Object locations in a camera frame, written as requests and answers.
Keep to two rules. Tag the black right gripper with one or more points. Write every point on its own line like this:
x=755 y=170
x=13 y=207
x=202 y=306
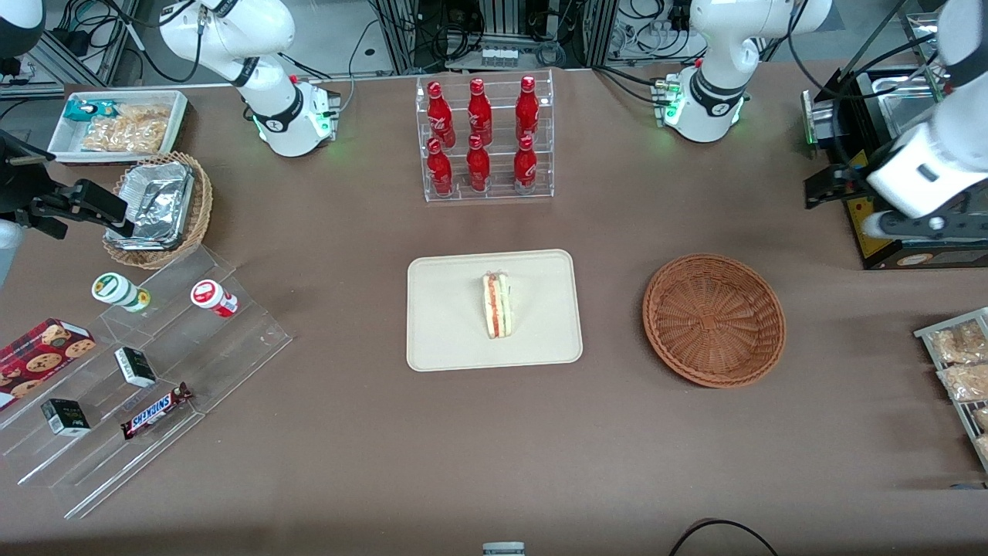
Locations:
x=17 y=188

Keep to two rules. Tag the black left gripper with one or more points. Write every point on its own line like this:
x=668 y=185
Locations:
x=854 y=180

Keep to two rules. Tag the triangular sandwich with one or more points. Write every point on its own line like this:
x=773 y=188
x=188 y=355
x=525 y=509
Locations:
x=497 y=305

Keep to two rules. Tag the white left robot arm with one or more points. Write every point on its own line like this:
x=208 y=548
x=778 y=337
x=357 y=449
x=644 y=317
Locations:
x=725 y=46

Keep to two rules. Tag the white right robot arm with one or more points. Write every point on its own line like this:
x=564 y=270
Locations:
x=270 y=31

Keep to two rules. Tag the light tan wicker basket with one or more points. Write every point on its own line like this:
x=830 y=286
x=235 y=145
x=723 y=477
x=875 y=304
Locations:
x=201 y=208

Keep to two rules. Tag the brown wicker basket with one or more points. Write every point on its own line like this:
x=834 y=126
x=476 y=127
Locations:
x=714 y=320

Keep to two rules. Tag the tray of snack bags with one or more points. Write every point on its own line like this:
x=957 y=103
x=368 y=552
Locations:
x=965 y=417

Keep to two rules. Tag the beige plastic serving tray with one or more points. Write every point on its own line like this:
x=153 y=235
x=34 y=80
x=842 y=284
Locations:
x=440 y=324

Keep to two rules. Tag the white rectangular bin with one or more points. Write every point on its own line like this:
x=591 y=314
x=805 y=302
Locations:
x=62 y=139

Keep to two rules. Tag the aluminium foil container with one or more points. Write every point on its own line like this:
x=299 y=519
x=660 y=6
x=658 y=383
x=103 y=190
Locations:
x=158 y=205

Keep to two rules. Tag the green lid white jar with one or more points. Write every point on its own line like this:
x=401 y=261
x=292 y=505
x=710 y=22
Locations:
x=116 y=290

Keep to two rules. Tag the clear bag of crisps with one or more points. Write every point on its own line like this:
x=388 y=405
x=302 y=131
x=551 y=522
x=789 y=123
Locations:
x=127 y=131

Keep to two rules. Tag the teal snack packet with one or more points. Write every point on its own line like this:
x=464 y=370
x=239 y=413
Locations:
x=81 y=110

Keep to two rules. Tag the red tartan cookie box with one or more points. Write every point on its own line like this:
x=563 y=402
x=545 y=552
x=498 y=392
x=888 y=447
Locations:
x=38 y=359

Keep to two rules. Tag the red lid white jar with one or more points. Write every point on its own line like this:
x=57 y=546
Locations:
x=210 y=296

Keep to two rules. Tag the small black carton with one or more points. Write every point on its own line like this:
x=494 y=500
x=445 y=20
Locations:
x=65 y=418
x=136 y=367

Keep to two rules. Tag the clear bag of snacks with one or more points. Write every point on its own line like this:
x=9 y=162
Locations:
x=969 y=382
x=982 y=418
x=983 y=448
x=961 y=341

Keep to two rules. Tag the clear acrylic step stand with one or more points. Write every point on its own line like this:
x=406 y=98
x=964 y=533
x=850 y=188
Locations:
x=231 y=347

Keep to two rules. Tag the Snickers chocolate bar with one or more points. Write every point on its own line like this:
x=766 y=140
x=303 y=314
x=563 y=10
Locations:
x=154 y=411

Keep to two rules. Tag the red cola bottle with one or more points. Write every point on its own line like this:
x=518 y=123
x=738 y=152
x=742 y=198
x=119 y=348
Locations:
x=527 y=112
x=441 y=116
x=440 y=170
x=479 y=114
x=525 y=168
x=478 y=168

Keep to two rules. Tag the clear acrylic bottle rack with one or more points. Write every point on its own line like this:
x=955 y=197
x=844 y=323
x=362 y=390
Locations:
x=498 y=189

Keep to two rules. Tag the white power strip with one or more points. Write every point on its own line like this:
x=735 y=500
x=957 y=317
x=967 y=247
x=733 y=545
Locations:
x=499 y=55

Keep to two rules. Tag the small grey device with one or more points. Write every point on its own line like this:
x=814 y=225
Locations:
x=503 y=549

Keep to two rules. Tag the aluminium profile frame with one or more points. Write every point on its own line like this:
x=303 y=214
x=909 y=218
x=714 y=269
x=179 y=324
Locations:
x=401 y=38

